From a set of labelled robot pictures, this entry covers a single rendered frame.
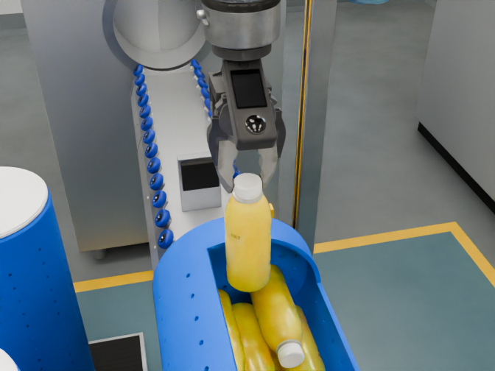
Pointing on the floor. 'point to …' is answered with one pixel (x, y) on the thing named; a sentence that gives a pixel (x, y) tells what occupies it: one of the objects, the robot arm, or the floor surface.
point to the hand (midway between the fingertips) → (247, 185)
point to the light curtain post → (312, 114)
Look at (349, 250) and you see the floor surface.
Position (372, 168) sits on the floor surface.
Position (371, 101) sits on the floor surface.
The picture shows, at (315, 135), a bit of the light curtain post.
